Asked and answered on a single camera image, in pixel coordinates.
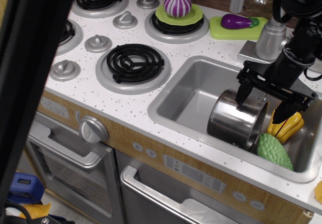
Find silver oven dial knob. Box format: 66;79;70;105
79;115;109;144

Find toy oven door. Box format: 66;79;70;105
26;112;125;223

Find light green toy plate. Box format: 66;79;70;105
155;4;203;26

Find yellow cloth on floor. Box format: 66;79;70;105
22;203;51;219

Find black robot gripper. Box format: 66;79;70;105
235;46;316;124

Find purple striped toy onion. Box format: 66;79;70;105
164;0;192;18

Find silver toy faucet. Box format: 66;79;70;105
229;0;289;64

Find front right stove burner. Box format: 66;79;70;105
96;44;171;95

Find purple toy eggplant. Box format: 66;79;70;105
220;14;260;30

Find front left stove burner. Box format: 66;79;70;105
55;19;83;56

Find yellow toy bell pepper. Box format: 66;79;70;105
266;111;304;144

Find yellow toy corn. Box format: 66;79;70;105
314;181;322;204

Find back right stove burner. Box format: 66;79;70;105
144;11;209;44

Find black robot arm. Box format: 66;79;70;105
235;0;321;123

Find toy digital clock display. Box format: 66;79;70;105
40;97;69;119

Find stainless steel pot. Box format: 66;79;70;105
207;89;269;152

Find back left stove burner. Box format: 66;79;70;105
71;0;129;19

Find silver stove knob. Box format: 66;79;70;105
136;0;160;10
85;34;112;53
113;11;138;30
49;60;81;82

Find silver stove knob bottom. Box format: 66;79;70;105
49;60;81;82

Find toy dishwasher door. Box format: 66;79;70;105
116;148;305;224

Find stove burner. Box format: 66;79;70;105
55;19;83;56
144;11;209;44
96;44;171;95
71;0;129;19

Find silver stove knob top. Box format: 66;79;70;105
136;0;160;10

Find black foreground post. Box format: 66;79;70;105
1;0;73;202

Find green toy cutting board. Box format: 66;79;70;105
209;17;268;40

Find green toy bitter gourd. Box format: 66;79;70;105
257;133;294;171

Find grey toy sink basin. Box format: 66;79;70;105
148;56;321;183

